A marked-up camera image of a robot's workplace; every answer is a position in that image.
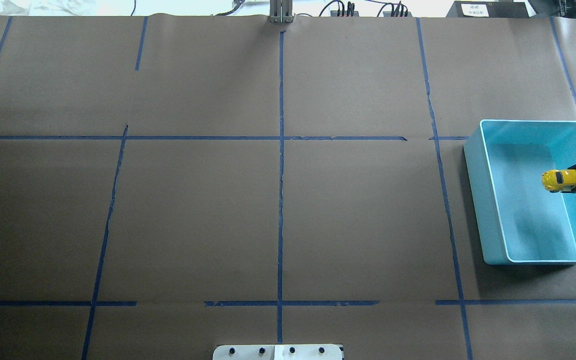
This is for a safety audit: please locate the yellow beetle toy car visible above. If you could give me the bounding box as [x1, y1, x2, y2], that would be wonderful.
[541, 169, 576, 193]

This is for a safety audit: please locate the light blue plastic bin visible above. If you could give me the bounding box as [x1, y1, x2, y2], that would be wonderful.
[463, 120, 576, 265]

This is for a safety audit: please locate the black box with label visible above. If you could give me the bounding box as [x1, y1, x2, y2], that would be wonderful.
[445, 0, 530, 19]

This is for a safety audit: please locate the black power connector block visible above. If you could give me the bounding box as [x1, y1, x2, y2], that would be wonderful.
[319, 0, 359, 18]

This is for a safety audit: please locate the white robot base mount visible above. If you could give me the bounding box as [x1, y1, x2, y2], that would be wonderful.
[212, 343, 345, 360]

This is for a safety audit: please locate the aluminium frame post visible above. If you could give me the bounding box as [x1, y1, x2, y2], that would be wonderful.
[269, 0, 294, 24]

